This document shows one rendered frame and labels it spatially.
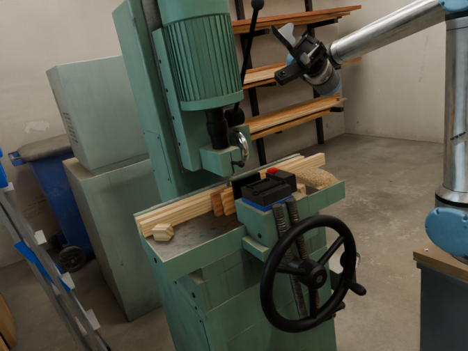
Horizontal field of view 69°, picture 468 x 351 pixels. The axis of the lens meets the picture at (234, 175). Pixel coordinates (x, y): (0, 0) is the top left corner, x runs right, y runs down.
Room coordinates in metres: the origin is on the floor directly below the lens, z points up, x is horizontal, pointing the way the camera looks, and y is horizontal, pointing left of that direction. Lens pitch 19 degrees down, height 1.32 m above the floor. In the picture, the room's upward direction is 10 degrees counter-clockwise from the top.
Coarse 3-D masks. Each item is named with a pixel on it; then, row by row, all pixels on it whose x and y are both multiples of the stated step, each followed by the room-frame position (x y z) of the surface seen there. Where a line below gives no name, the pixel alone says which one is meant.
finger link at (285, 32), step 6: (288, 24) 1.08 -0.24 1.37; (276, 30) 1.06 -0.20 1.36; (282, 30) 1.08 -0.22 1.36; (288, 30) 1.08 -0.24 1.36; (276, 36) 1.07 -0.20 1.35; (282, 36) 1.07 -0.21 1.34; (288, 36) 1.08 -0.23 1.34; (282, 42) 1.08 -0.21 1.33; (288, 42) 1.07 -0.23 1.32; (294, 42) 1.09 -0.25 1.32; (288, 48) 1.09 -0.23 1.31
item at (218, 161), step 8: (200, 152) 1.02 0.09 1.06; (208, 152) 0.97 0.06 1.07; (216, 152) 0.94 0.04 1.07; (224, 152) 0.92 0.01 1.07; (232, 152) 0.93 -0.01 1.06; (240, 152) 0.94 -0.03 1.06; (208, 160) 0.98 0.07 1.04; (216, 160) 0.93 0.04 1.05; (224, 160) 0.91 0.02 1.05; (232, 160) 0.92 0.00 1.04; (208, 168) 0.99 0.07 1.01; (216, 168) 0.94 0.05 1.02; (224, 168) 0.91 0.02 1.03; (232, 168) 0.92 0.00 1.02; (240, 168) 0.93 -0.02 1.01; (224, 176) 0.91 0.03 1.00
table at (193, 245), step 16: (320, 192) 0.92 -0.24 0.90; (336, 192) 0.95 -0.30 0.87; (320, 208) 0.92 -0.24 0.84; (192, 224) 0.85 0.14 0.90; (208, 224) 0.84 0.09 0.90; (224, 224) 0.82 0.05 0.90; (240, 224) 0.80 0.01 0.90; (144, 240) 0.82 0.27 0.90; (160, 240) 0.79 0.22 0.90; (176, 240) 0.78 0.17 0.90; (192, 240) 0.76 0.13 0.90; (208, 240) 0.75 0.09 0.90; (224, 240) 0.76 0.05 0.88; (240, 240) 0.78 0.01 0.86; (256, 240) 0.76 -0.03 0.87; (160, 256) 0.72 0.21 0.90; (176, 256) 0.70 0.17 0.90; (192, 256) 0.72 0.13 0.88; (208, 256) 0.74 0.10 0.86; (256, 256) 0.73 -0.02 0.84; (176, 272) 0.70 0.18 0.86
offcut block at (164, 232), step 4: (160, 224) 0.82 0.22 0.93; (164, 224) 0.82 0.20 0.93; (168, 224) 0.81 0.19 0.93; (156, 228) 0.80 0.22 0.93; (160, 228) 0.80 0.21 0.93; (164, 228) 0.79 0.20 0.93; (168, 228) 0.80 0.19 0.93; (172, 228) 0.81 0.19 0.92; (156, 232) 0.80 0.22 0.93; (160, 232) 0.79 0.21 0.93; (164, 232) 0.79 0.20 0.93; (168, 232) 0.79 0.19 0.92; (172, 232) 0.81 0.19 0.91; (156, 236) 0.80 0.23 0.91; (160, 236) 0.79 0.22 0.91; (164, 236) 0.79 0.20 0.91; (168, 236) 0.79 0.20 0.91; (164, 240) 0.79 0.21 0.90; (168, 240) 0.79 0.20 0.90
